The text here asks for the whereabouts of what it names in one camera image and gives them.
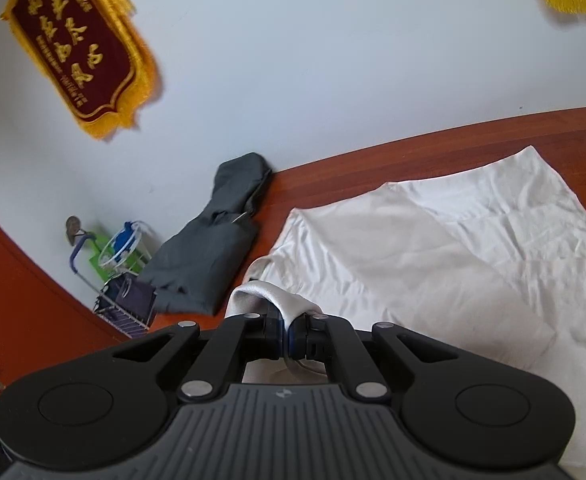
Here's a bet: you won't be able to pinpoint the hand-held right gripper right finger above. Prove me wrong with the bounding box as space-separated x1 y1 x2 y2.
289 312 460 403

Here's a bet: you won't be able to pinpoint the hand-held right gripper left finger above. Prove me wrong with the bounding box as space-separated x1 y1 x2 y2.
113 312 290 402

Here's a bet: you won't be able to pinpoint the cream button shirt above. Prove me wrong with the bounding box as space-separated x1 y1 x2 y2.
225 145 586 466

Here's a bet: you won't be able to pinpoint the folded dark grey pants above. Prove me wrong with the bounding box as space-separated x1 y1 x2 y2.
138 210 261 317

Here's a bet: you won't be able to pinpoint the dark grey rumpled garment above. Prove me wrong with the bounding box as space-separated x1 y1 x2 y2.
213 152 274 223

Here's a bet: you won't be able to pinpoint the blue cloth item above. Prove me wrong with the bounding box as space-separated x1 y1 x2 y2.
112 222 135 253

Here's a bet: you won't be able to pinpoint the green bag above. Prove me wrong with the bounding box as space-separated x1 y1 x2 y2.
88 232 124 281

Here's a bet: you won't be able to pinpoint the trolley cart with purple handle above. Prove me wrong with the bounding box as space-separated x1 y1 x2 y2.
70 231 157 337

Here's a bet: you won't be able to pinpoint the white wire basket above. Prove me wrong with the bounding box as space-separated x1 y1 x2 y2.
97 220 152 277

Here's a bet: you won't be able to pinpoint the brown wall hook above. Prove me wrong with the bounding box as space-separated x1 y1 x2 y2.
64 215 90 247

